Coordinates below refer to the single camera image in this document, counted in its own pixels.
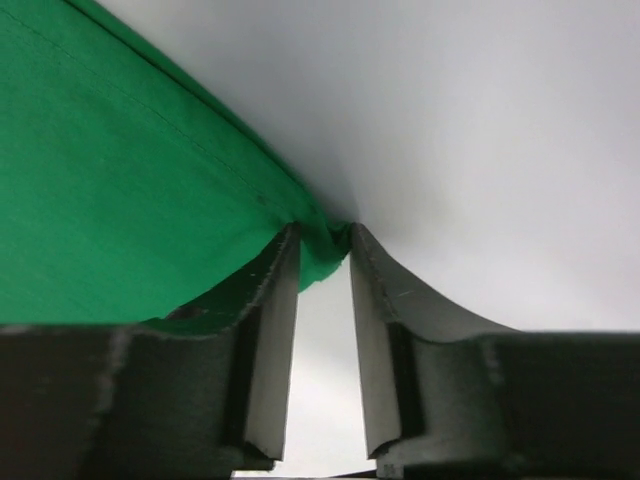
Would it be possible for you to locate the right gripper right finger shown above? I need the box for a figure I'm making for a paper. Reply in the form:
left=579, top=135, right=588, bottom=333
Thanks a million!
left=350, top=223, right=639, bottom=479

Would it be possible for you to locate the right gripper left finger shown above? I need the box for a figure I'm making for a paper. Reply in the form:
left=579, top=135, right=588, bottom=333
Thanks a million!
left=1, top=223, right=301, bottom=479

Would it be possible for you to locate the green t shirt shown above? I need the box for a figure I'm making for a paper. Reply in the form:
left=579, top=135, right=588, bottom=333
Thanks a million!
left=1, top=1, right=349, bottom=335

